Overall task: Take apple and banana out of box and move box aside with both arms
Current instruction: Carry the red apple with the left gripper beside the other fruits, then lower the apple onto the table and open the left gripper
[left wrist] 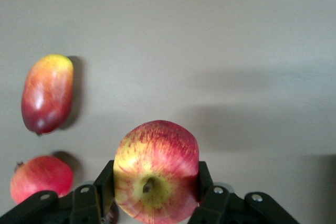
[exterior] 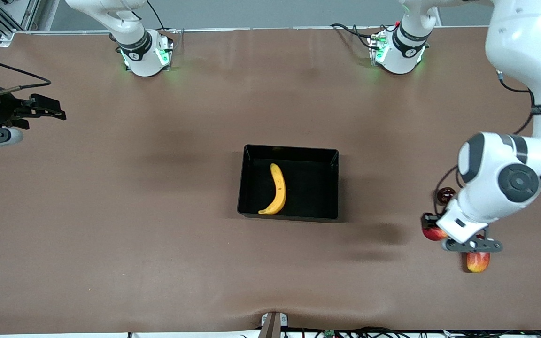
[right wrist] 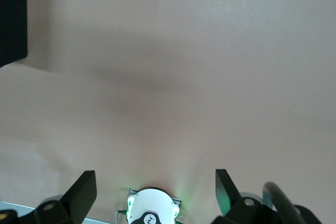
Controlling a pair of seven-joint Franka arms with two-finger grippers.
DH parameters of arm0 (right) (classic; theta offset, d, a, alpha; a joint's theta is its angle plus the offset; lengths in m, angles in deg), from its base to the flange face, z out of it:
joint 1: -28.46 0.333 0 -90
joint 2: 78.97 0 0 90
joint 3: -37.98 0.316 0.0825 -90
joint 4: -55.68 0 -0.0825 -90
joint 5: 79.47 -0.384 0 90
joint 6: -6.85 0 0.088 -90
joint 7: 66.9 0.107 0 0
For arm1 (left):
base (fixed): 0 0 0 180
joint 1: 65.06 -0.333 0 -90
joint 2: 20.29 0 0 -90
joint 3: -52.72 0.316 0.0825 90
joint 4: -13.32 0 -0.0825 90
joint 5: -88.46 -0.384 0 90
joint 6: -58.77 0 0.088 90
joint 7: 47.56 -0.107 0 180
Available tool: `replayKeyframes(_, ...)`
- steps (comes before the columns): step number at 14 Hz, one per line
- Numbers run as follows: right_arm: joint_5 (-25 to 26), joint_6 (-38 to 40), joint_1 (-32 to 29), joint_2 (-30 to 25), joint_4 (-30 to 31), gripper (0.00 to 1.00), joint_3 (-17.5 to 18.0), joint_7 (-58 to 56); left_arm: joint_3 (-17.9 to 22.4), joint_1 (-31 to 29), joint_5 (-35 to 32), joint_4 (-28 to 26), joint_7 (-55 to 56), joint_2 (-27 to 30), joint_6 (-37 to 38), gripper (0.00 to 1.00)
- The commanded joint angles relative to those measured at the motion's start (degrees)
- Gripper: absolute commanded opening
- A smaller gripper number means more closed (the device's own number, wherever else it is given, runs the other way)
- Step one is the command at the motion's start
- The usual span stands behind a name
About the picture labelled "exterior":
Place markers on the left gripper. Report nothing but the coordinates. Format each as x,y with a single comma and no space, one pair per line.
427,219

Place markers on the small red yellow apple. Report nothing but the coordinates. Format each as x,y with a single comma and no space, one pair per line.
432,233

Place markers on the yellow banana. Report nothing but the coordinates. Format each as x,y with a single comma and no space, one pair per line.
280,188

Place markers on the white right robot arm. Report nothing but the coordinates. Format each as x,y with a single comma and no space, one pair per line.
139,51

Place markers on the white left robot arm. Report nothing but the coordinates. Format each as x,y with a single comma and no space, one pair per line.
524,42

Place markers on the black plastic box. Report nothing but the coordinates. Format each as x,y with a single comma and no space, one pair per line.
308,202

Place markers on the dark purple plum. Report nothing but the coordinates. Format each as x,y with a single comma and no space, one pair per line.
446,192

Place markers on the red yellow mango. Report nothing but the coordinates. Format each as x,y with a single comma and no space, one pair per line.
478,262

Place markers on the table cover mat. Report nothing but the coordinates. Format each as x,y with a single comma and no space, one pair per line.
111,234

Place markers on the aluminium frame profile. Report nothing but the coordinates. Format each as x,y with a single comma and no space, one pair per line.
17,14

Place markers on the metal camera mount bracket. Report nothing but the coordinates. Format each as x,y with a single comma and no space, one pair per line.
273,326

